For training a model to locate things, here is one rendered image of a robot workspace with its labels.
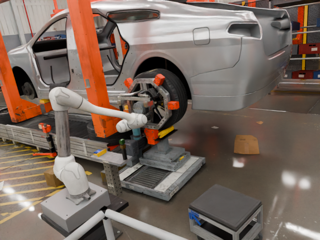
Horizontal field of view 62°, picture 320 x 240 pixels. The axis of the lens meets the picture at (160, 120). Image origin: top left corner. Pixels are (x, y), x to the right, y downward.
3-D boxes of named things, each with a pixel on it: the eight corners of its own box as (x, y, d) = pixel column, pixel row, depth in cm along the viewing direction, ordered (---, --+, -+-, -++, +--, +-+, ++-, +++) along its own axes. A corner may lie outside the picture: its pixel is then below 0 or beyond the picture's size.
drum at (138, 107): (155, 109, 281) (154, 96, 277) (144, 115, 265) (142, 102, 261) (145, 108, 289) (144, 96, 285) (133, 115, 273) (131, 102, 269)
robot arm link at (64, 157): (60, 186, 206) (51, 178, 223) (80, 181, 217) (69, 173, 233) (53, 88, 191) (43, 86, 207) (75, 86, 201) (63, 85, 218)
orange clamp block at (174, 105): (172, 107, 270) (179, 107, 264) (167, 109, 264) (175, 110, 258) (171, 100, 267) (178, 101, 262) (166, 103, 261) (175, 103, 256)
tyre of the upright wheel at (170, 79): (147, 125, 330) (194, 123, 290) (135, 132, 312) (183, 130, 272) (134, 73, 315) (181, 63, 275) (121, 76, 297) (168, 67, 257)
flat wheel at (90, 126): (145, 128, 383) (142, 112, 376) (125, 147, 324) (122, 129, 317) (105, 128, 405) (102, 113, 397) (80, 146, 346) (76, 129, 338)
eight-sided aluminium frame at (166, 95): (174, 129, 276) (168, 77, 259) (170, 131, 271) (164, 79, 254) (134, 124, 307) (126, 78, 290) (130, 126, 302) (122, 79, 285)
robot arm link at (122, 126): (128, 129, 238) (138, 126, 229) (116, 135, 226) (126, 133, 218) (124, 118, 236) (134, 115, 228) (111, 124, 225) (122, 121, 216)
